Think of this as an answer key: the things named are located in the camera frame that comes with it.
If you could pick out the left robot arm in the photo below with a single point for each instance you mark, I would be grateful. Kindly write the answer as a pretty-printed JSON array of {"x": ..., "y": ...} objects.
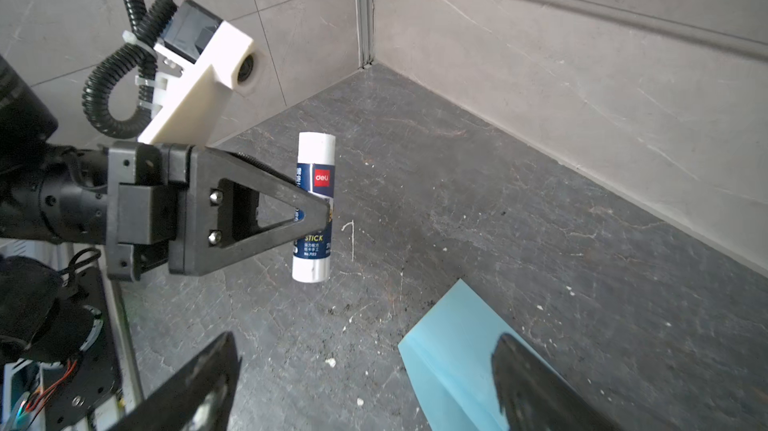
[{"x": 55, "y": 193}]

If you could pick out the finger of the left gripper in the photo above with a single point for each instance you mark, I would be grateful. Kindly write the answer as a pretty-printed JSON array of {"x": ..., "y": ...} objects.
[{"x": 217, "y": 211}]

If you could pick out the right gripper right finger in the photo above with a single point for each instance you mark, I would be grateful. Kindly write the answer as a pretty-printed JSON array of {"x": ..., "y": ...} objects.
[{"x": 533, "y": 396}]

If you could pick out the glue stick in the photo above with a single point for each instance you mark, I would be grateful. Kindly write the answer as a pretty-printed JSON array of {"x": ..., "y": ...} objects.
[{"x": 315, "y": 174}]

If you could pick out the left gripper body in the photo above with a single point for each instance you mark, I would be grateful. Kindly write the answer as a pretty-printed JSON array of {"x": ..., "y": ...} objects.
[{"x": 144, "y": 185}]

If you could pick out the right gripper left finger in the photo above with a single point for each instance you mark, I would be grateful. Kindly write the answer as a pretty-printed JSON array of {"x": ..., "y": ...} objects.
[{"x": 199, "y": 396}]

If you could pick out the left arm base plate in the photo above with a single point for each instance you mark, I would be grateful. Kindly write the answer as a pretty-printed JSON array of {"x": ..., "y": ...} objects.
[{"x": 80, "y": 338}]

